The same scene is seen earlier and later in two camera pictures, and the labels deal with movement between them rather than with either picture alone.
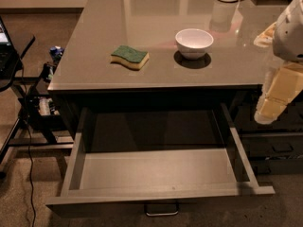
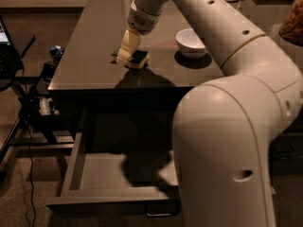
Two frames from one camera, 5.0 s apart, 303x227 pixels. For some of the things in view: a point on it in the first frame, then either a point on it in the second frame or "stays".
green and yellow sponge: [129, 57] stays
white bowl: [193, 43] stays
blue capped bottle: [56, 53] stays
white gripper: [290, 37] → [143, 22]
